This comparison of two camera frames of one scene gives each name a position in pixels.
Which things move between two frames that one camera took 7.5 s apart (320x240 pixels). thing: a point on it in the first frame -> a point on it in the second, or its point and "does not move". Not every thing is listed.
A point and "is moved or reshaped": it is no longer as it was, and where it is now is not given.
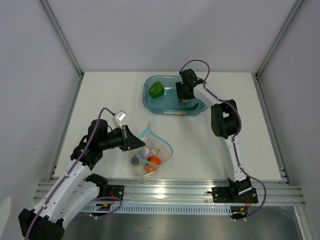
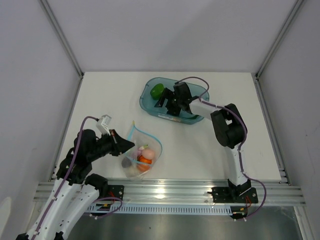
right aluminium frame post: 297,7 does not move
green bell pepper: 157,89 does not move
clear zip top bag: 156,151 is moved or reshaped
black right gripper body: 181,92 -> 173,103
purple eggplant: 136,159 -> 126,161
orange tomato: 155,160 -> 143,167
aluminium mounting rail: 272,193 does not move
